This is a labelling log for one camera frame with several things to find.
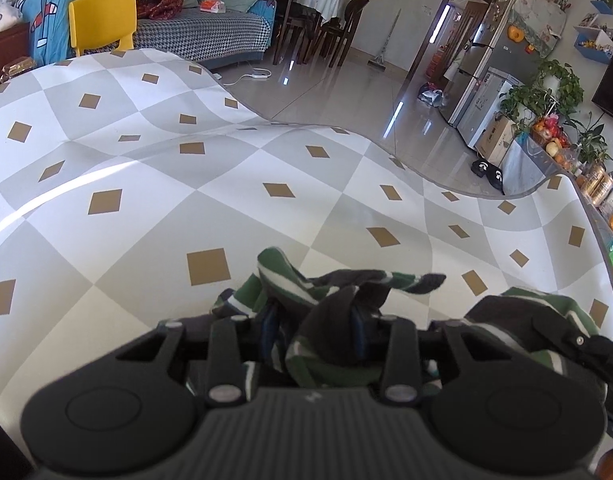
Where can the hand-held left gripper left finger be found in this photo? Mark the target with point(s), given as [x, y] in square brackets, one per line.
[269, 330]

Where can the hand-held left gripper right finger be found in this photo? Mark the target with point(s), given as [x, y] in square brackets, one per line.
[359, 322]

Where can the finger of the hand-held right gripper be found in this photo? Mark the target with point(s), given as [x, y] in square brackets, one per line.
[561, 335]

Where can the green brown striped shirt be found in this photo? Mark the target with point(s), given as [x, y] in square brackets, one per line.
[279, 272]

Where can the black white slipper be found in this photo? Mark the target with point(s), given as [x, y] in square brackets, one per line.
[496, 179]
[481, 167]

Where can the glass side table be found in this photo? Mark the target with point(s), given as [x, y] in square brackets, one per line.
[528, 167]

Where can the checkered table mat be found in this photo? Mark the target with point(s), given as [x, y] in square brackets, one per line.
[186, 170]

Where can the leafy potted plant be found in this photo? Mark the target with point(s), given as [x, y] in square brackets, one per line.
[591, 140]

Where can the fruit basket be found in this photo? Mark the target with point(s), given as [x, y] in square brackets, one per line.
[548, 130]

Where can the cardboard box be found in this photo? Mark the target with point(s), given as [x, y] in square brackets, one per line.
[493, 137]

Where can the white plastic bag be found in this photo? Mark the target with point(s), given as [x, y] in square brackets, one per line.
[431, 95]

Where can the small white refrigerator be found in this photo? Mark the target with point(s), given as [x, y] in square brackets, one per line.
[486, 105]

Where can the trailing green potted plant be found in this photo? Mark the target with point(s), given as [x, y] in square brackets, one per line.
[561, 77]

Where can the mop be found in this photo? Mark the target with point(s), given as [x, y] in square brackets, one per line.
[381, 57]

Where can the dark wooden chair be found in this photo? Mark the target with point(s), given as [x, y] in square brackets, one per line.
[291, 10]
[344, 25]

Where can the houndstooth sofa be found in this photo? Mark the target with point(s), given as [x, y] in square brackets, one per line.
[201, 35]

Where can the orange fridge magnet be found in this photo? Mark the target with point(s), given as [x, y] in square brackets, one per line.
[515, 34]

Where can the silver refrigerator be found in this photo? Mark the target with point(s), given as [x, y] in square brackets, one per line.
[486, 30]

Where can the orange snack packet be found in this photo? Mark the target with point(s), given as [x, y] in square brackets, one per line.
[211, 6]

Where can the yellow plastic chair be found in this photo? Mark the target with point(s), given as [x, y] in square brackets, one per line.
[101, 20]

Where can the blue cartoon blanket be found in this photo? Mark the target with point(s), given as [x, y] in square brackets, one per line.
[46, 25]

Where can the dark wooden cabinet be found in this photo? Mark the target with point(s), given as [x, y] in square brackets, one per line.
[6, 55]

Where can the blue wall shelf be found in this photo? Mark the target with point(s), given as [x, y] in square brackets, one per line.
[593, 45]

